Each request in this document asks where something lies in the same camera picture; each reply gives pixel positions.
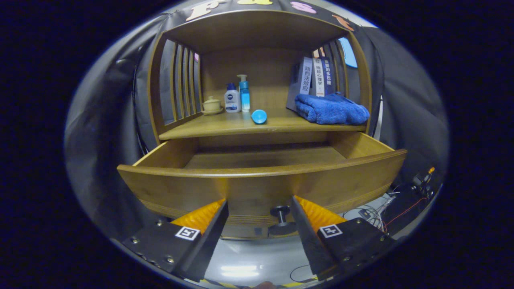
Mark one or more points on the dark blue book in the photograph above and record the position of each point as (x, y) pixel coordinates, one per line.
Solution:
(328, 76)

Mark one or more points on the wooden drawer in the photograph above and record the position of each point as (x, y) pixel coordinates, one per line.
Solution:
(257, 188)

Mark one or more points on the white book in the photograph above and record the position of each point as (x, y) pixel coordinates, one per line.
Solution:
(319, 78)

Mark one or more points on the white bottle with blue cap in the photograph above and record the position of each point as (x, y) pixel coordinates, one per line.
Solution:
(232, 100)

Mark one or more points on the blue squeeze tube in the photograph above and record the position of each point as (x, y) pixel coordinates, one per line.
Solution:
(259, 116)

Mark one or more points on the wooden cabinet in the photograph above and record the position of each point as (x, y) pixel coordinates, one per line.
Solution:
(253, 32)

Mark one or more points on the black clamp with orange tip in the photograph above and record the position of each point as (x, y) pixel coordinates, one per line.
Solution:
(422, 181)

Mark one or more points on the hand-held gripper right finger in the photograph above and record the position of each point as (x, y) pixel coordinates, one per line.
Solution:
(311, 241)

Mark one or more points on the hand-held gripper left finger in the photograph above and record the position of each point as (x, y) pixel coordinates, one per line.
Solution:
(200, 245)

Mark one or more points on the blue pump bottle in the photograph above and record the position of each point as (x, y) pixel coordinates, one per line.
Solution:
(244, 94)

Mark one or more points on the wooden countertop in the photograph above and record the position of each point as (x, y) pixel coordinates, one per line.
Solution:
(225, 126)

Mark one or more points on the blue folded towel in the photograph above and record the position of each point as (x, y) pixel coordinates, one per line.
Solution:
(331, 110)

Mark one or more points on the black backdrop cloth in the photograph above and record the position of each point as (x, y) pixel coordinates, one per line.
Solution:
(104, 132)

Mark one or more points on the cream lidded cup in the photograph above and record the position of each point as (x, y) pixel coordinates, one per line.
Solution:
(211, 105)

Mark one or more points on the grey book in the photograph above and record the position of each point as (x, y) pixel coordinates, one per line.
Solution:
(305, 78)

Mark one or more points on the black drawer knob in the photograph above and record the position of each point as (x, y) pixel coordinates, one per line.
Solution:
(281, 220)

